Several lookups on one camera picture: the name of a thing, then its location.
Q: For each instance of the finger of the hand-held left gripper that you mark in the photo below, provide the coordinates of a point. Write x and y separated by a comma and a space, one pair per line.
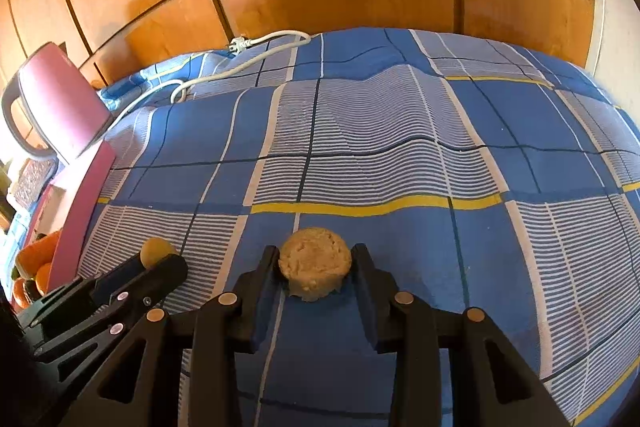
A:
75, 292
150, 287

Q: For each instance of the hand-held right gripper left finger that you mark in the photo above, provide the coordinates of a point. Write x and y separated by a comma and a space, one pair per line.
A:
267, 287

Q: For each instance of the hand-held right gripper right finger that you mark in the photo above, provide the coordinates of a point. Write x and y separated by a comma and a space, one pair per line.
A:
365, 287

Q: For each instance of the small orange tangerine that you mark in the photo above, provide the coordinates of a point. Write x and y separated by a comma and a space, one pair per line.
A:
44, 279

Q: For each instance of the yellowish potato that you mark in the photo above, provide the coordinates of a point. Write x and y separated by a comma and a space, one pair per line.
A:
157, 249

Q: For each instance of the beige lump with dark end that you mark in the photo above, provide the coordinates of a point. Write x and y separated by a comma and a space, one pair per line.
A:
315, 262

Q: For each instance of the orange carrot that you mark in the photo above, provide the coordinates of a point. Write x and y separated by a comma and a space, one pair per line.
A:
35, 252

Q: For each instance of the pink storage box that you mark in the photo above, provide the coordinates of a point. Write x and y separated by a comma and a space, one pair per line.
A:
75, 207

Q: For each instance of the glossy orange fruit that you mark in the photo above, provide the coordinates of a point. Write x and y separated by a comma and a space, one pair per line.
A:
21, 299

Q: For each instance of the blue checked bedsheet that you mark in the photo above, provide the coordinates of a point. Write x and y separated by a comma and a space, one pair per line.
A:
400, 132

